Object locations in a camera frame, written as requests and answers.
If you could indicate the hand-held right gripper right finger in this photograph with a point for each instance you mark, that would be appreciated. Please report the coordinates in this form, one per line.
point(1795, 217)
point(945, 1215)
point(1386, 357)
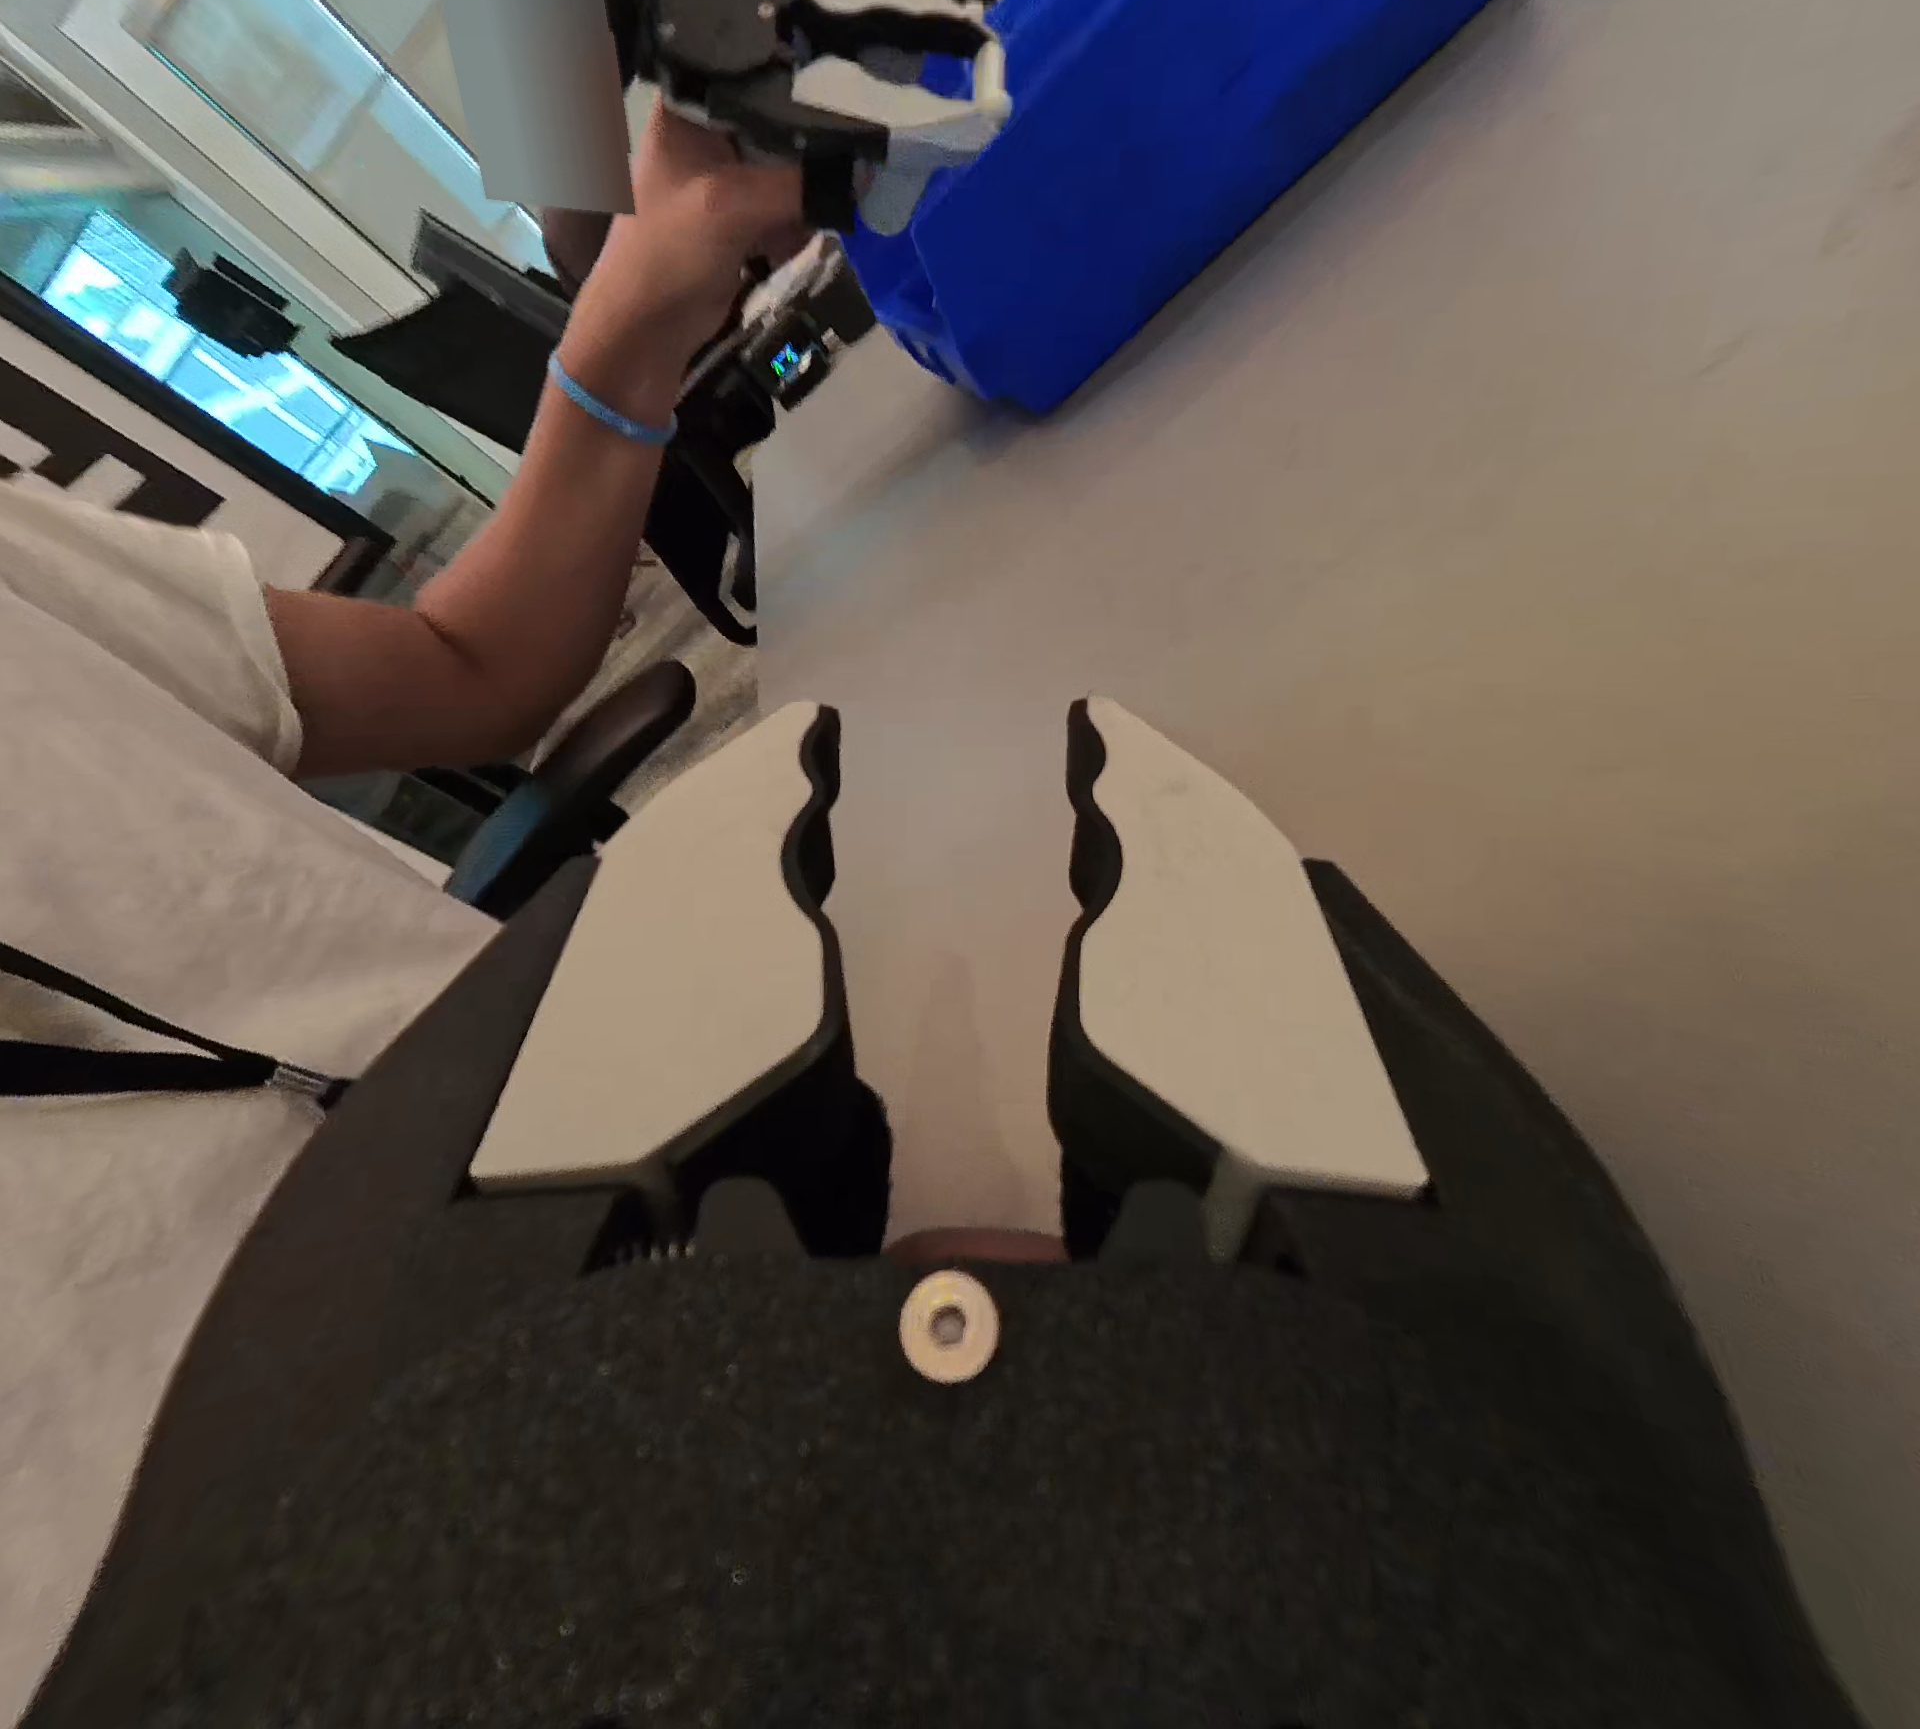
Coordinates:
point(1244, 965)

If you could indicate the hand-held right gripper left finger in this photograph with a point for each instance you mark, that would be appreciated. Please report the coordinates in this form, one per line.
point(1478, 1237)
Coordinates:
point(674, 980)

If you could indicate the person's left hand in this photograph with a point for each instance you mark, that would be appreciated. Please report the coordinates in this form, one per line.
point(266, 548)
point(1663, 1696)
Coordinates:
point(674, 228)

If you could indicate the black framed marker sign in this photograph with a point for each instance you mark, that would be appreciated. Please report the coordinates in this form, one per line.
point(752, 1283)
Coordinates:
point(120, 470)

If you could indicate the blue plastic bin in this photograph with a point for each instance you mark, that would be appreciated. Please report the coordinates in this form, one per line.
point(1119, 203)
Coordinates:
point(1231, 79)

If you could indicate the person's left forearm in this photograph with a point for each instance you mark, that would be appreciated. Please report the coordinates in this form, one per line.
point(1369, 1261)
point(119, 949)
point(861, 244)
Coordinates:
point(480, 560)

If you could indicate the black box fixture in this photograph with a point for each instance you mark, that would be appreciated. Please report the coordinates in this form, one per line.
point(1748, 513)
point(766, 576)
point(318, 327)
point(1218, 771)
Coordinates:
point(225, 305)

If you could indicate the blue wristband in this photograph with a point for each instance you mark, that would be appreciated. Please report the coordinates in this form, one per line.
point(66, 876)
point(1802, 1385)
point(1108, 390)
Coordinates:
point(601, 410)

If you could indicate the black curved frame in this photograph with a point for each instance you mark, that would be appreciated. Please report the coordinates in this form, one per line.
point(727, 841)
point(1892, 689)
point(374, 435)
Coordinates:
point(705, 516)

